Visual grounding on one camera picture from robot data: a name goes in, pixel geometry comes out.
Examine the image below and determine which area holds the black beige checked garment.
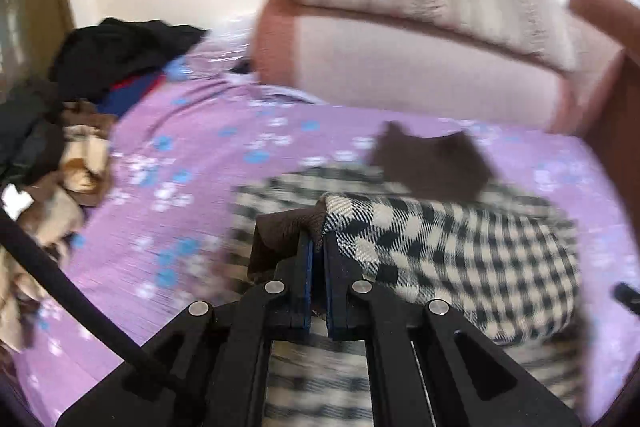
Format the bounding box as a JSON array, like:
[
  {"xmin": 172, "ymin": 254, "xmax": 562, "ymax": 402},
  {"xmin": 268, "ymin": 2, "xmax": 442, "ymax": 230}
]
[{"xmin": 220, "ymin": 122, "xmax": 587, "ymax": 427}]

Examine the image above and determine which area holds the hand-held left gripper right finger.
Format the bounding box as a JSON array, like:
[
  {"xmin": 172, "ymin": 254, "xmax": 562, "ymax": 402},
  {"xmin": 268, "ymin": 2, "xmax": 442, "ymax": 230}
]
[{"xmin": 324, "ymin": 234, "xmax": 583, "ymax": 427}]

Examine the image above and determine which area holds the black clothing pile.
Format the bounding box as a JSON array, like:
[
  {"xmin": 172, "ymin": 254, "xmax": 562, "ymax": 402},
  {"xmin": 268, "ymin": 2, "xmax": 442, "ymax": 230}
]
[{"xmin": 47, "ymin": 18, "xmax": 208, "ymax": 104}]

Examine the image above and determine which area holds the tan brown patterned garment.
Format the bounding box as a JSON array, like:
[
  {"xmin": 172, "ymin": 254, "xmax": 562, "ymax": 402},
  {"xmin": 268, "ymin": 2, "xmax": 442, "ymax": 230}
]
[{"xmin": 0, "ymin": 99, "xmax": 118, "ymax": 353}]

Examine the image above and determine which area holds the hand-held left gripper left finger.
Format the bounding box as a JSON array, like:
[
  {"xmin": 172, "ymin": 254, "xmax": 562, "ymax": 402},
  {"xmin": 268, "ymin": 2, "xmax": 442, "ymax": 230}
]
[{"xmin": 57, "ymin": 231, "xmax": 314, "ymax": 427}]

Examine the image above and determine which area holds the purple floral bedsheet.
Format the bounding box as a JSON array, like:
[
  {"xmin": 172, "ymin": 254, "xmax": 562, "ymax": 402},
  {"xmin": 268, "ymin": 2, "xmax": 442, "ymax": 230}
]
[{"xmin": 0, "ymin": 22, "xmax": 636, "ymax": 427}]

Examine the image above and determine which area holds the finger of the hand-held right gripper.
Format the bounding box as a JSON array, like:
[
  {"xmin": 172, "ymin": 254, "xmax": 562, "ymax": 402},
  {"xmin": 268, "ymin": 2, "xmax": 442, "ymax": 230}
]
[{"xmin": 614, "ymin": 282, "xmax": 640, "ymax": 314}]

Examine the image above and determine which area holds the pink brown sofa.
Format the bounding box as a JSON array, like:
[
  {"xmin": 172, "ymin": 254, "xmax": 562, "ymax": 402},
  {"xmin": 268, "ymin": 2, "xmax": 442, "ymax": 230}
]
[{"xmin": 250, "ymin": 0, "xmax": 640, "ymax": 142}]

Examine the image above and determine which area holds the blue garment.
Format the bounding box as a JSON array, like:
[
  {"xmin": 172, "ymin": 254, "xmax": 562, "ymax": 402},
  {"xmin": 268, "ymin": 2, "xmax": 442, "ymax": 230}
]
[{"xmin": 95, "ymin": 72, "xmax": 168, "ymax": 118}]

